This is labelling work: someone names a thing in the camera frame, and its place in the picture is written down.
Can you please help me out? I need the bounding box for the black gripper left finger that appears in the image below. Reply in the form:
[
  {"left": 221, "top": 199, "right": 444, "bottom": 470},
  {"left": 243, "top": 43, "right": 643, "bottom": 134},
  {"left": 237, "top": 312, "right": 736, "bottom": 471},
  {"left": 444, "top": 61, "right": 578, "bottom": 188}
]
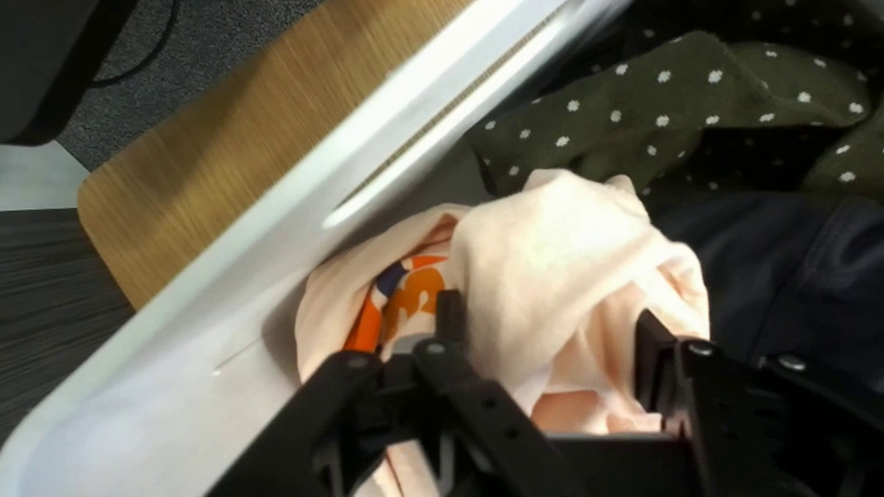
[{"left": 207, "top": 290, "right": 585, "bottom": 497}]

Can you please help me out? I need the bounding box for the black clothing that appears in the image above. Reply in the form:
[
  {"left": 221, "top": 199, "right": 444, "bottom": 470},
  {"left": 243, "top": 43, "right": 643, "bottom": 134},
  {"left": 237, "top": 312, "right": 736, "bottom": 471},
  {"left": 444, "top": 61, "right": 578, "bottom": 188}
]
[{"left": 654, "top": 194, "right": 884, "bottom": 390}]

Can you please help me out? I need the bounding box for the white plastic box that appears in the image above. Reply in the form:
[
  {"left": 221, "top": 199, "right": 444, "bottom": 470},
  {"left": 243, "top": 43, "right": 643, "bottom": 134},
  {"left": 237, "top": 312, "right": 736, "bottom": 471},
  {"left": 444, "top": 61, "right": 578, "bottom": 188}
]
[{"left": 0, "top": 0, "right": 627, "bottom": 497}]

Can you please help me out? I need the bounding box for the green polka dot cloth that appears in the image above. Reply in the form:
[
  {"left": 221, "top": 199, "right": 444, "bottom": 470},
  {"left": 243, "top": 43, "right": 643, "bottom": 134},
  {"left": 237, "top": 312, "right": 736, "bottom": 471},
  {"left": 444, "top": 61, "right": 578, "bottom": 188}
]
[{"left": 473, "top": 29, "right": 881, "bottom": 199}]

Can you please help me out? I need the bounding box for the peach clothing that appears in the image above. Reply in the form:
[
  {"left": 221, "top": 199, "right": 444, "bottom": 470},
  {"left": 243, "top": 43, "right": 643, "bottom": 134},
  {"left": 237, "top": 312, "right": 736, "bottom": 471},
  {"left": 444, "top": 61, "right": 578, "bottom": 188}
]
[{"left": 292, "top": 165, "right": 714, "bottom": 497}]

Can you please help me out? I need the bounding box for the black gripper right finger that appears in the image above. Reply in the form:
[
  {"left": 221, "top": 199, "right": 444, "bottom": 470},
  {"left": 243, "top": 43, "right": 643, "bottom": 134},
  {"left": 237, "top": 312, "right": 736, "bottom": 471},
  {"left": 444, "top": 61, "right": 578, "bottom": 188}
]
[{"left": 632, "top": 312, "right": 884, "bottom": 497}]

